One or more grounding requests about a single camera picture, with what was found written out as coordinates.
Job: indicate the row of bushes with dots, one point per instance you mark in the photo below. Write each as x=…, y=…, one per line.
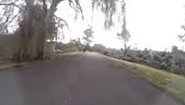
x=160, y=59

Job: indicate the grey asphalt road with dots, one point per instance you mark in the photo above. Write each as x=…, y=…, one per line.
x=86, y=88

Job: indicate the grey kerb strip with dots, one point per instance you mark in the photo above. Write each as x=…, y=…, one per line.
x=1, y=66

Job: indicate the slender tree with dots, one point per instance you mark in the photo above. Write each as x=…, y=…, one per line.
x=125, y=37

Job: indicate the large bare-branched tree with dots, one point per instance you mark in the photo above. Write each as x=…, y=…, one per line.
x=35, y=32

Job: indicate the small tree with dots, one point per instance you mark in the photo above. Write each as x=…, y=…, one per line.
x=88, y=36

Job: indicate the grass verge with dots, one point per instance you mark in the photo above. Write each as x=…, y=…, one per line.
x=177, y=85

